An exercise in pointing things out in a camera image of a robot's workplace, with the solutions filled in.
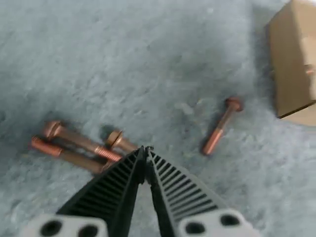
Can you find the cardboard box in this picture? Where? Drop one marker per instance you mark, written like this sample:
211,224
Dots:
293,59

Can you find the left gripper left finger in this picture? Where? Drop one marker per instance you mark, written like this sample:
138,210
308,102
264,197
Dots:
108,190

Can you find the copper bolt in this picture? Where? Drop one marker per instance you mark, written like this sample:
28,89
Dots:
118,142
74,140
219,128
69,158

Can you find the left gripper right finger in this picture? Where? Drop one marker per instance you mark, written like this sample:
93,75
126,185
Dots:
177,187

